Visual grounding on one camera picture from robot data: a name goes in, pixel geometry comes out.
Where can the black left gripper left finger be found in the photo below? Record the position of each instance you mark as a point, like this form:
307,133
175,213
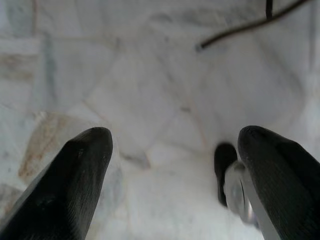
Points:
75,180

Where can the silver robot left leg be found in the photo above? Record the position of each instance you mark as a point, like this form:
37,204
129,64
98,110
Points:
236,192

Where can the brown metal table strut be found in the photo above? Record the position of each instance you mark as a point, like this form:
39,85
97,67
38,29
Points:
269,8

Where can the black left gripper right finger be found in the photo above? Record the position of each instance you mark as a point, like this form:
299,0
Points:
287,180

